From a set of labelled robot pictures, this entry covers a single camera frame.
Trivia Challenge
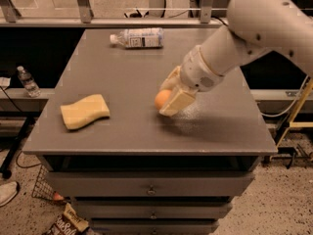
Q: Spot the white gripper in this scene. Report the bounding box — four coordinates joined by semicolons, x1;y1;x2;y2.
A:
158;45;223;117

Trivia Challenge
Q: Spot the orange fruit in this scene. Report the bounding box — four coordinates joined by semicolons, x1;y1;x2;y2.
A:
155;89;171;110

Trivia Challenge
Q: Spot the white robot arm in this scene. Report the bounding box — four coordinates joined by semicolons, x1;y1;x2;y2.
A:
159;0;313;117

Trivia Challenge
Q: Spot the yellow sponge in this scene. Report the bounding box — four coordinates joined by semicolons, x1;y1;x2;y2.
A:
61;94;111;130

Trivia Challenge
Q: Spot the clear plastic bottle lying down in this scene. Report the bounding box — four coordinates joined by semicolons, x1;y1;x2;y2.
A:
110;27;164;49

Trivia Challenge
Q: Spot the grey drawer cabinet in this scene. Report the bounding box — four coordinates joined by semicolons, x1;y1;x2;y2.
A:
22;27;278;235

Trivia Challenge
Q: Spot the yellow metal stand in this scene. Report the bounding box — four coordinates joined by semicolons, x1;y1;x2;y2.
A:
273;78;313;168

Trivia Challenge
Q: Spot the top grey drawer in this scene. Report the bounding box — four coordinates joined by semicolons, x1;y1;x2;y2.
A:
46;171;254;197

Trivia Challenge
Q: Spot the grey drawer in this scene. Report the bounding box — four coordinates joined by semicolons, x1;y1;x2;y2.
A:
90;219;219;235
73;199;232;219
46;171;254;197

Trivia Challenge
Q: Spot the middle grey drawer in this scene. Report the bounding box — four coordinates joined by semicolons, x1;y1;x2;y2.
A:
73;199;232;219

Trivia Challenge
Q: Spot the small upright water bottle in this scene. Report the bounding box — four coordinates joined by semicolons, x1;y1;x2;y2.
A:
17;66;41;98

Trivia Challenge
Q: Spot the bottom grey drawer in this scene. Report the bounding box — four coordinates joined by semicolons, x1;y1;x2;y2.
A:
90;219;219;235

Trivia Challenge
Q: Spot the snack chip bag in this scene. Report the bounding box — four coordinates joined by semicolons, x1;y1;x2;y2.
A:
42;204;89;235

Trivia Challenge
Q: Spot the white shoe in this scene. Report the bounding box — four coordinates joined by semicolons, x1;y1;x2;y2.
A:
0;181;20;207

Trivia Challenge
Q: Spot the wire mesh basket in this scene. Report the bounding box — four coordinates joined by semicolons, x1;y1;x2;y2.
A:
31;165;67;205

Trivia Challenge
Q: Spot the black floor cable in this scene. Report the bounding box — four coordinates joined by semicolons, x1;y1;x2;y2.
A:
15;150;42;170

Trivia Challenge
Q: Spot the metal railing frame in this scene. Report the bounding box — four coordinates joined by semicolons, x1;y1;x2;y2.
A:
0;0;230;28

